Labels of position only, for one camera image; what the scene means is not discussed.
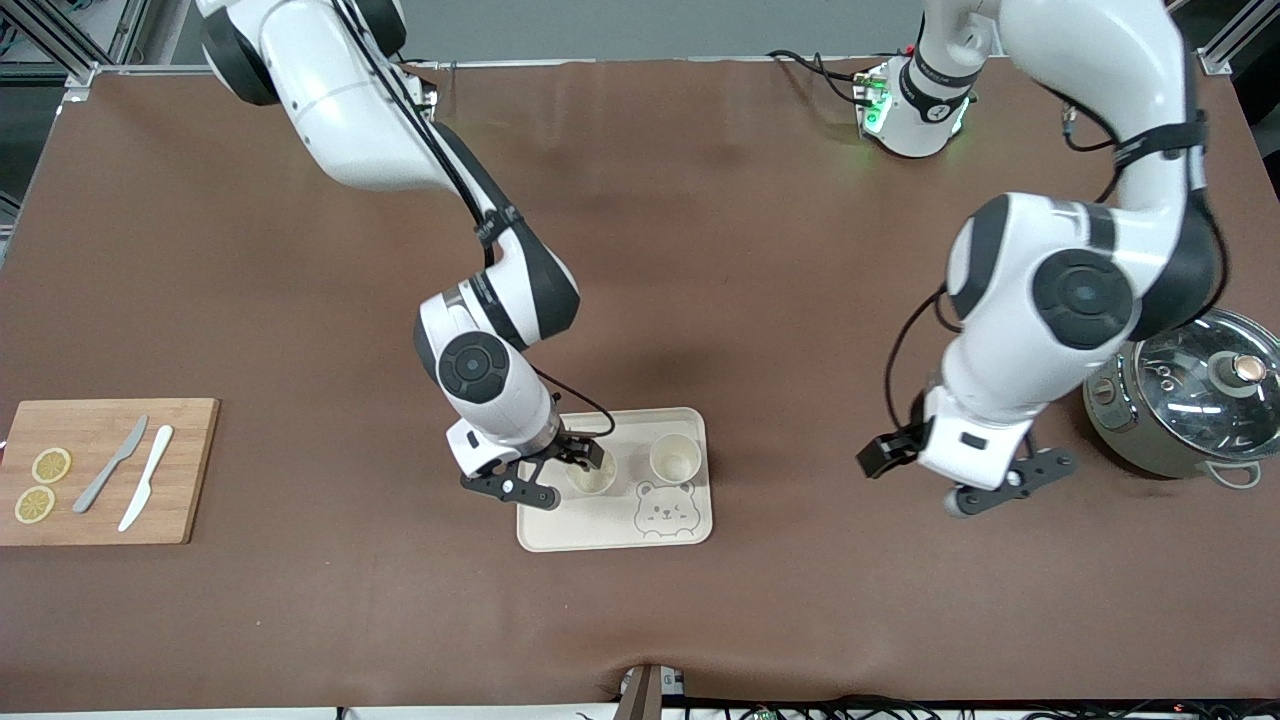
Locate white IKEA cup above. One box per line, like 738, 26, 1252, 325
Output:
649, 433, 699, 485
566, 448, 619, 497

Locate beige bear print tray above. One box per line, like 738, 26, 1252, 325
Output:
516, 407, 714, 553

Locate grey-green electric pot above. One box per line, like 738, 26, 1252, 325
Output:
1083, 308, 1280, 490

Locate glass pot lid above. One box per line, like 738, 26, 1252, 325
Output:
1135, 308, 1280, 461

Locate bamboo cutting board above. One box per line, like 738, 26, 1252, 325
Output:
0, 398, 221, 547

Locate white plastic knife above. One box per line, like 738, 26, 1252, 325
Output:
118, 425, 175, 533

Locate grey plastic knife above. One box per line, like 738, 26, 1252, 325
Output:
72, 415, 150, 515

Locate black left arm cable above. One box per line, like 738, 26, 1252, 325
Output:
883, 100, 1126, 436

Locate black base cables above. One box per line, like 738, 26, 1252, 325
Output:
766, 48, 876, 107

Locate aluminium frame profile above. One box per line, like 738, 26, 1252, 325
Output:
0, 0, 191, 106
1195, 15, 1280, 76

